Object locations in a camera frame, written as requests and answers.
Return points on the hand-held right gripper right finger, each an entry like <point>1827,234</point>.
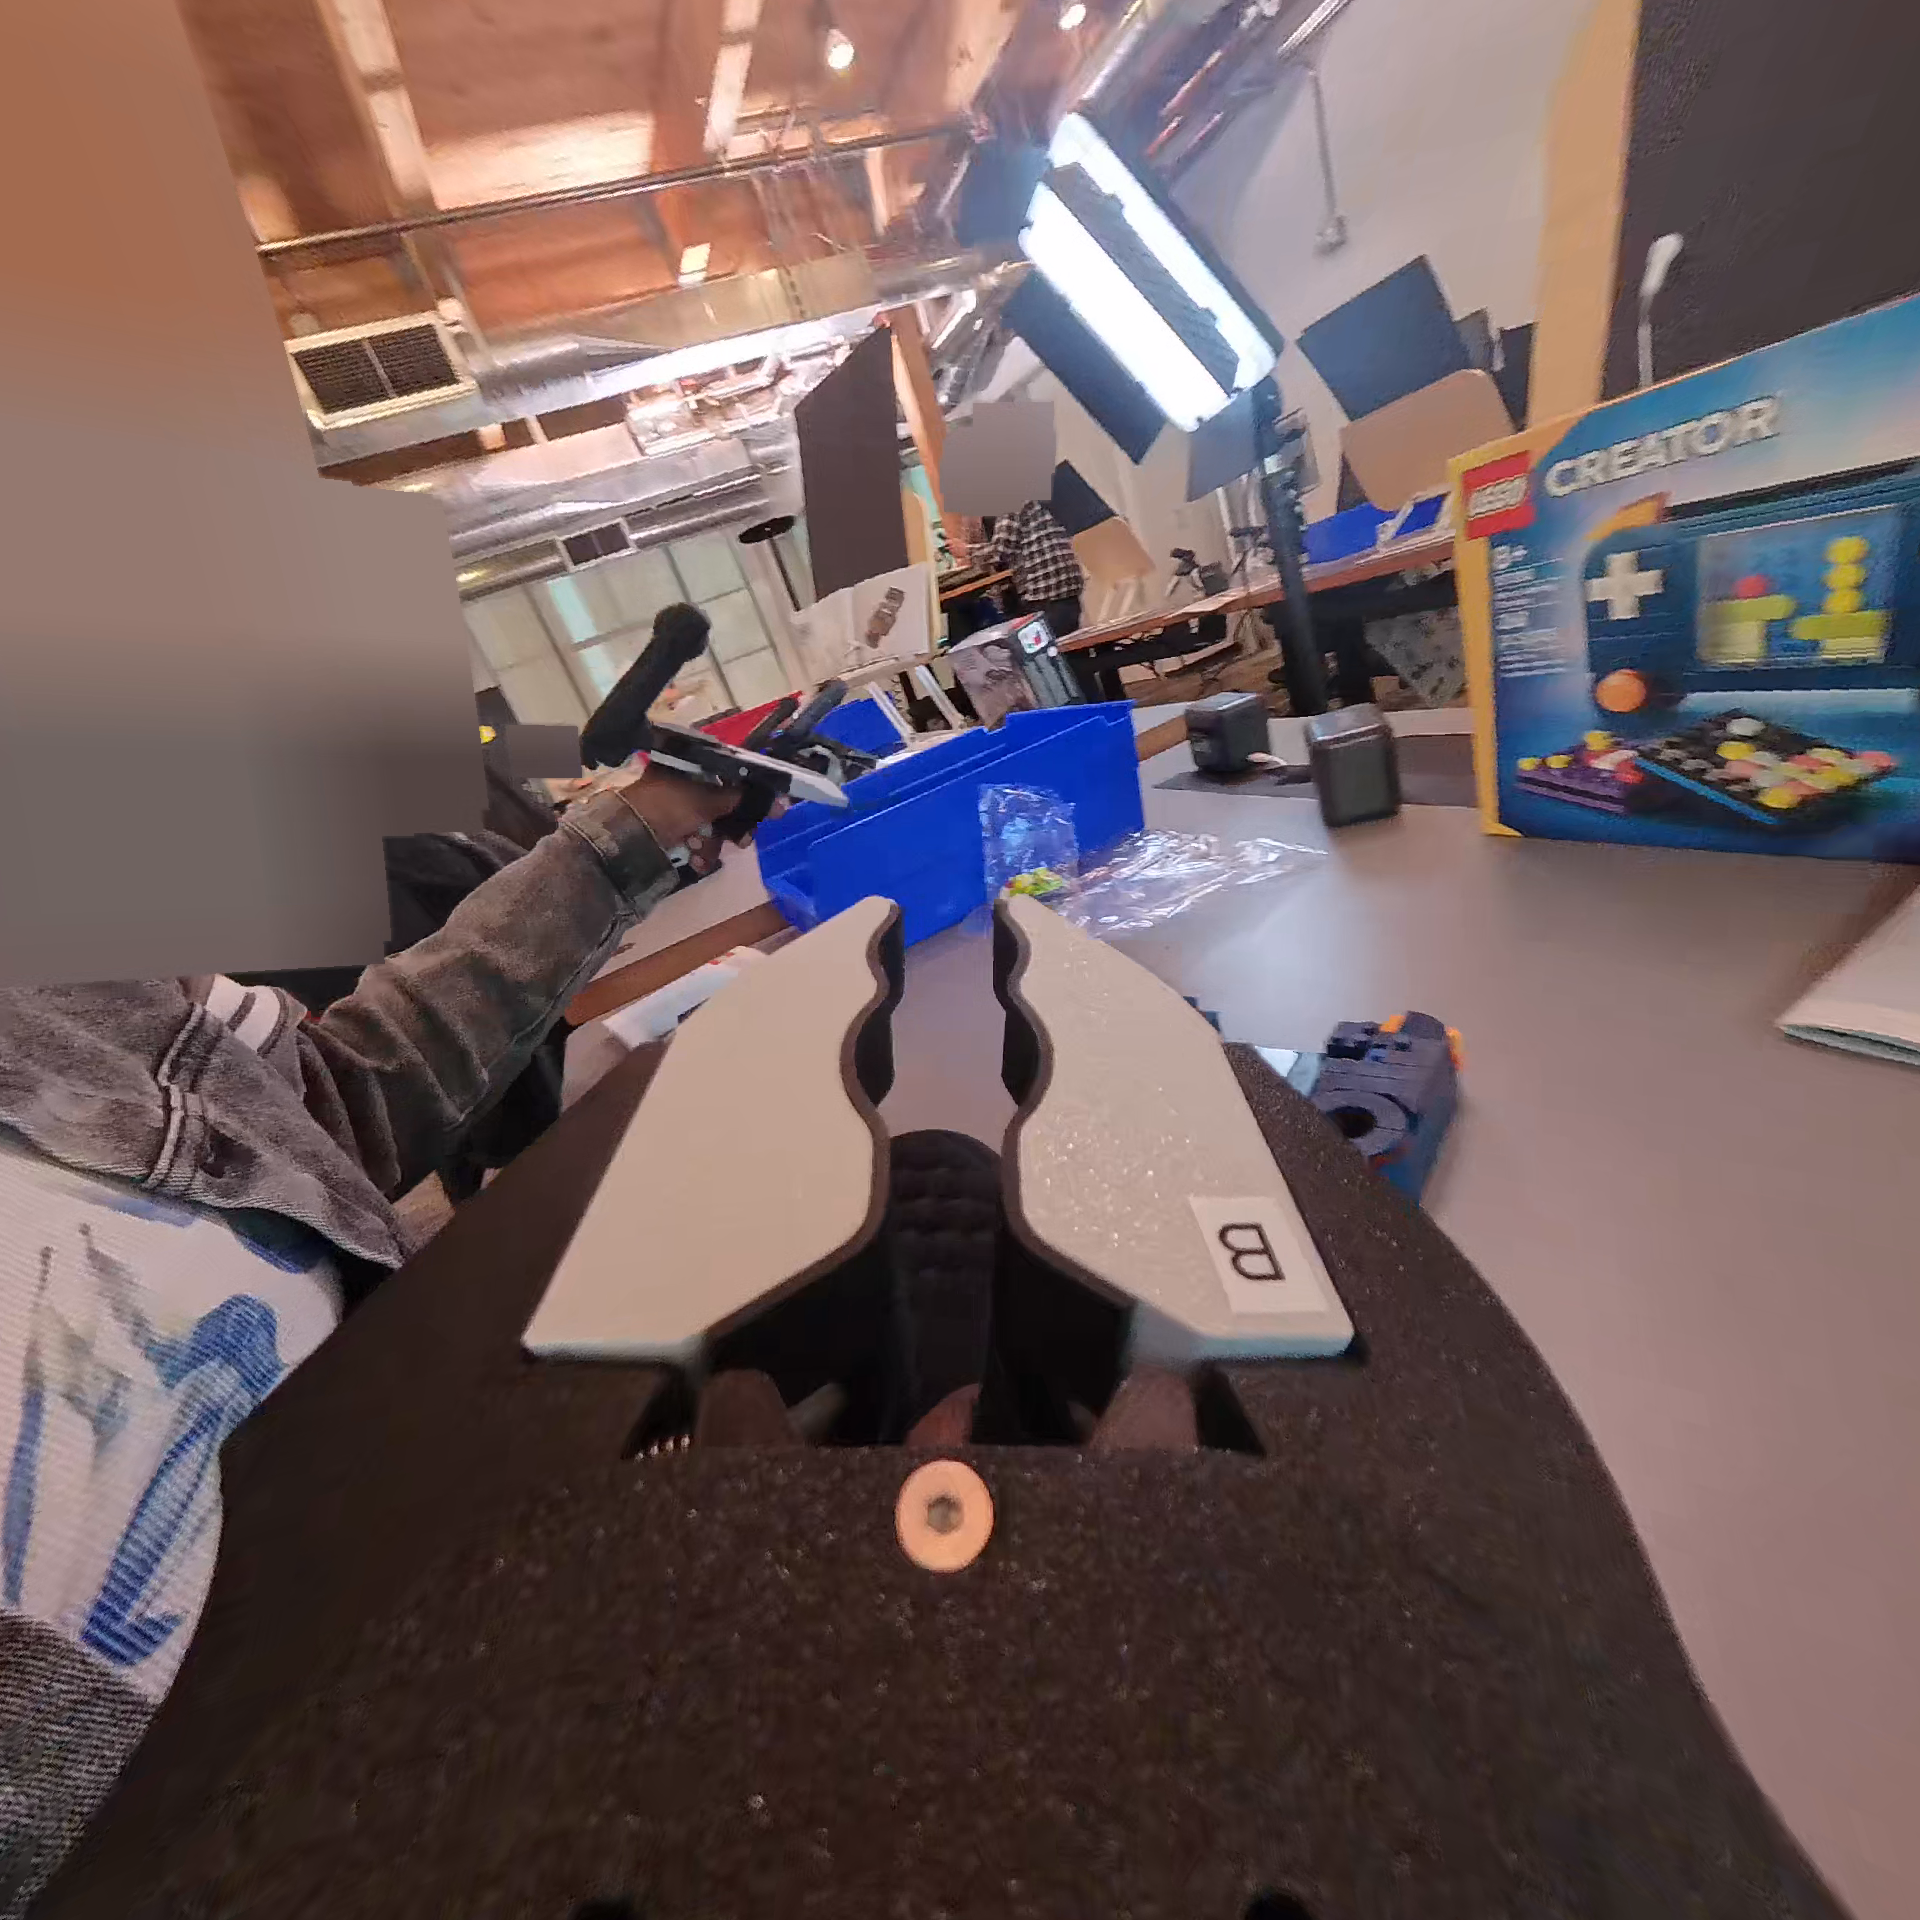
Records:
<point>1124,1141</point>

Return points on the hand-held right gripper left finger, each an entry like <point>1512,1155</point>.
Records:
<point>718,1171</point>

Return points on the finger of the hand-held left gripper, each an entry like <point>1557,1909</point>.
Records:
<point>750,769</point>

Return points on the blue plastic bin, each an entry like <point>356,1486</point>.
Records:
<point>929,840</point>

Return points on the blue brick-built game console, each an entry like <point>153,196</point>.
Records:
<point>1410,1112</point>

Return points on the clear plastic bag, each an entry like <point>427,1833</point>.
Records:
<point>1199,880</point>
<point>1028,840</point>

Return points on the person's left forearm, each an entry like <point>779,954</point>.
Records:
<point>480,976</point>

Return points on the person's left hand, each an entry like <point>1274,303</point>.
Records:
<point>675,822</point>

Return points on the white picture box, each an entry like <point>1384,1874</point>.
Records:
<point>878,616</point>

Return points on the dark product box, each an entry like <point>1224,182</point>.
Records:
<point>1020,669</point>

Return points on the tall black flag panel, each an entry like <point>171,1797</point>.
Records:
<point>846,466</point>

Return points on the dark grey cube device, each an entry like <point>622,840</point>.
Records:
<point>1349,773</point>
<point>1226,736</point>

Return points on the white ceiling air vent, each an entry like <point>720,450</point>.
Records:
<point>374,370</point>

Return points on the thin black desk mat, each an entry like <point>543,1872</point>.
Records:
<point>1431,773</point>

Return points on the black light stand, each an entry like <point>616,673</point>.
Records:
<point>1291,602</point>

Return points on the long wooden workbench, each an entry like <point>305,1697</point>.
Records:
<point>1349,564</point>

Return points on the studio light panel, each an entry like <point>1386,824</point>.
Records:
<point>1140,287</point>

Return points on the instruction booklet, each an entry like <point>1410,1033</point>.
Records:
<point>1859,992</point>

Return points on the tan reflector board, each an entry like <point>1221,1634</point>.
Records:
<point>1423,436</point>

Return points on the blue and yellow toy box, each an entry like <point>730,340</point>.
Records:
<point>1695,631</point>

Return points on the black light flag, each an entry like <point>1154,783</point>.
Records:
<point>1386,338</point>

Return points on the black acoustic wall panel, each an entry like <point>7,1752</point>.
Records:
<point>1770,151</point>

